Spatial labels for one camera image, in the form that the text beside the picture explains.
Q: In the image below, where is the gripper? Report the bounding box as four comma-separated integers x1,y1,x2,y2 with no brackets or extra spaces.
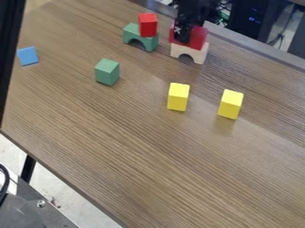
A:
172,12,211,45

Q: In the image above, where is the red block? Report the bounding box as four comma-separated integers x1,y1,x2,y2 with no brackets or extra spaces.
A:
136,12,161,38
168,24,210,51

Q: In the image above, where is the white arch block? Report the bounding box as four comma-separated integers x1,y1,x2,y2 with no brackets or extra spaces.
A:
169,40,211,66

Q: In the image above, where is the green arch block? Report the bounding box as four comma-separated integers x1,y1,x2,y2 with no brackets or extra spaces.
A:
121,21,161,53

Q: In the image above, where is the yellow block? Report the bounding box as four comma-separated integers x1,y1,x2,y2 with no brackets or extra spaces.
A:
217,88,246,121
165,82,193,113

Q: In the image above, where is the green cube block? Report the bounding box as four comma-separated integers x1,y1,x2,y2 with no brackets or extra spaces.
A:
93,57,122,87

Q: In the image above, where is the blue block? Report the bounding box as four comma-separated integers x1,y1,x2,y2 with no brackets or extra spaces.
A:
15,45,41,67

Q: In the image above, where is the black computer case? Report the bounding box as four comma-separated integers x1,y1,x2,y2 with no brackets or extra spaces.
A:
227,0,289,42

